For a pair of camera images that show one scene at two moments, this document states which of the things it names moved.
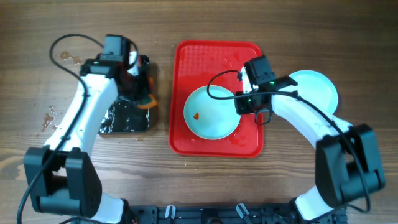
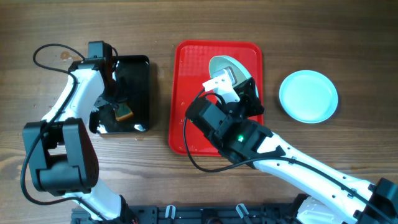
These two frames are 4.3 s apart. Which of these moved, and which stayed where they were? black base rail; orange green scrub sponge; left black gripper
Moved: orange green scrub sponge; left black gripper
Stayed: black base rail
